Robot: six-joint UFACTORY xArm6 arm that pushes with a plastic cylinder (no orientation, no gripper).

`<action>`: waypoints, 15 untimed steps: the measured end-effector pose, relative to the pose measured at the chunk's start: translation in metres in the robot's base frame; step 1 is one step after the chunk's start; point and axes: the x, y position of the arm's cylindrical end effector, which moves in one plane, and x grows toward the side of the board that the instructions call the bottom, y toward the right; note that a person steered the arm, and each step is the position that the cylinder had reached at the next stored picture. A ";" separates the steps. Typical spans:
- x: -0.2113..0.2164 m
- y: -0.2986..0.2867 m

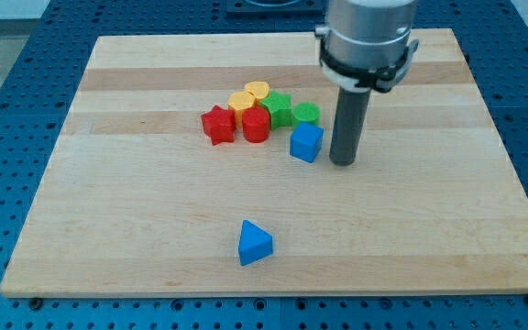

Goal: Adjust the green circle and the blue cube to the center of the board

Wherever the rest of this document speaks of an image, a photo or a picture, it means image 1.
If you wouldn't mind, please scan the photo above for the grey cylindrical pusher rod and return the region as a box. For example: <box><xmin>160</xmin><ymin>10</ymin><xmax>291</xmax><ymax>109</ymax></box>
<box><xmin>329</xmin><ymin>88</ymin><xmax>370</xmax><ymax>166</ymax></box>

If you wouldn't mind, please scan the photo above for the green cylinder block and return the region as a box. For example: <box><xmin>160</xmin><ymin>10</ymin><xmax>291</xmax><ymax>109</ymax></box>
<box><xmin>291</xmin><ymin>102</ymin><xmax>321</xmax><ymax>127</ymax></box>

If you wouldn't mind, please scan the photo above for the blue cube block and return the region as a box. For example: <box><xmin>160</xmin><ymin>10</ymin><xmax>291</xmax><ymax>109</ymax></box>
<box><xmin>290</xmin><ymin>122</ymin><xmax>325</xmax><ymax>163</ymax></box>

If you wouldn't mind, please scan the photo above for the light wooden board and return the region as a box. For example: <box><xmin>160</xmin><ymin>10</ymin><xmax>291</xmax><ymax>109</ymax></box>
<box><xmin>0</xmin><ymin>28</ymin><xmax>528</xmax><ymax>298</ymax></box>

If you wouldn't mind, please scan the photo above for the green star block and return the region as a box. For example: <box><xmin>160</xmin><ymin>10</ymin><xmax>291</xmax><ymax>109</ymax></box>
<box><xmin>260</xmin><ymin>91</ymin><xmax>292</xmax><ymax>130</ymax></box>

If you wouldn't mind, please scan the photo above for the yellow heart block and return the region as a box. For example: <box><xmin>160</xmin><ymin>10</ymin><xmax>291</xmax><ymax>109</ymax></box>
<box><xmin>244</xmin><ymin>81</ymin><xmax>270</xmax><ymax>104</ymax></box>

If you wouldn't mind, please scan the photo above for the red cylinder block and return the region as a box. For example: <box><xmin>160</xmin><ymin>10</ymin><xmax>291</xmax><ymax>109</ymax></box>
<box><xmin>242</xmin><ymin>106</ymin><xmax>270</xmax><ymax>143</ymax></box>

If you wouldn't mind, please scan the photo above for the orange hexagon block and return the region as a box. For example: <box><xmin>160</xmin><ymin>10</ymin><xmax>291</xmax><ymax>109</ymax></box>
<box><xmin>227</xmin><ymin>91</ymin><xmax>256</xmax><ymax>127</ymax></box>

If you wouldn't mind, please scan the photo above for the red star block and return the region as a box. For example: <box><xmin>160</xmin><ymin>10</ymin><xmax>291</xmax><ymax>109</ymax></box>
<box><xmin>201</xmin><ymin>105</ymin><xmax>236</xmax><ymax>146</ymax></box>

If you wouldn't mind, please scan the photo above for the blue triangle block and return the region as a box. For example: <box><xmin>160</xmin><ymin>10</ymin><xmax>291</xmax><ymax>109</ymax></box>
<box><xmin>237</xmin><ymin>220</ymin><xmax>273</xmax><ymax>266</ymax></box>

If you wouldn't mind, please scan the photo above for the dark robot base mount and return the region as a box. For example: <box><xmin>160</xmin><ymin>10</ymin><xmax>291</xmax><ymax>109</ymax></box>
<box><xmin>224</xmin><ymin>0</ymin><xmax>327</xmax><ymax>15</ymax></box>

